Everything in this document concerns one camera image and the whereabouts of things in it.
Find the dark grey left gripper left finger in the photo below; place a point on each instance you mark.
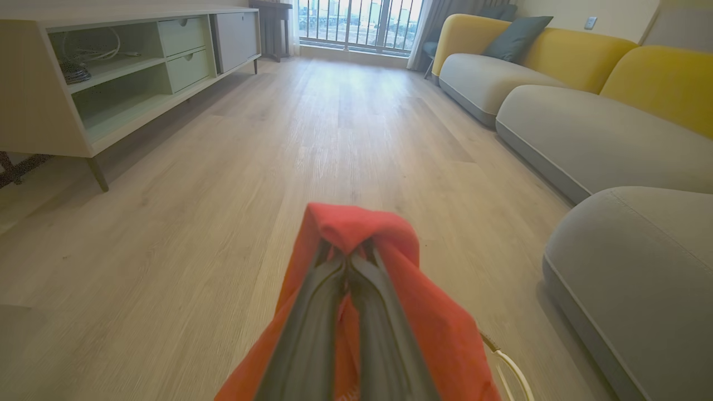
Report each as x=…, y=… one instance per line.
x=303, y=345

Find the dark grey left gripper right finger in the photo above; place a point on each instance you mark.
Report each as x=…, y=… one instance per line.
x=387, y=356

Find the red cloth garment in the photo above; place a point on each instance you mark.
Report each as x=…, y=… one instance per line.
x=356, y=223

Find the cream laundry basket brown rim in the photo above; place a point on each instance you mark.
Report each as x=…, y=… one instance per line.
x=515, y=370

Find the grey round sofa seat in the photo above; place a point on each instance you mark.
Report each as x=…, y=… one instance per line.
x=640, y=278

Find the grey sofa seat short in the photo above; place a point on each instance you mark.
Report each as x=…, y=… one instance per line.
x=484, y=78

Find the grey sofa seat long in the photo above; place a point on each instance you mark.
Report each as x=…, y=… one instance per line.
x=601, y=139

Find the large pale green drawer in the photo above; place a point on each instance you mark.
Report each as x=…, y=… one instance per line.
x=189, y=69

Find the grey cabinet door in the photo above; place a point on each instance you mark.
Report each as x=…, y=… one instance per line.
x=235, y=40

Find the metal window railing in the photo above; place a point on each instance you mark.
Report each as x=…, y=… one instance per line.
x=346, y=28

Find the small pale green drawer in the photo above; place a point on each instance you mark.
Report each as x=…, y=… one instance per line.
x=181, y=36

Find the dark wooden table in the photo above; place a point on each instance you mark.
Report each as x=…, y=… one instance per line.
x=273, y=5

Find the large blue cushion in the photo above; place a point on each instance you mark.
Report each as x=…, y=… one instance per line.
x=515, y=39

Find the grey curtain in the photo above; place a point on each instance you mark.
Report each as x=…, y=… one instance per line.
x=440, y=11

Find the yellow sofa backrest long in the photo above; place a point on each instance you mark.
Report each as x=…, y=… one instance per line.
x=574, y=55

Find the small blue cushion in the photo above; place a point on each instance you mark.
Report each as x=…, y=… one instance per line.
x=498, y=12

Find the beige TV cabinet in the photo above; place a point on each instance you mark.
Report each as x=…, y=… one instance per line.
x=33, y=100

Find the yellow sofa backrest short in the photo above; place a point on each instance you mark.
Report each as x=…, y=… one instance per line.
x=663, y=83

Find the dark metal frame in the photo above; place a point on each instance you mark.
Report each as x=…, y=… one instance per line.
x=16, y=170

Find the white wall socket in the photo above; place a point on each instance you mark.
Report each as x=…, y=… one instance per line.
x=590, y=23

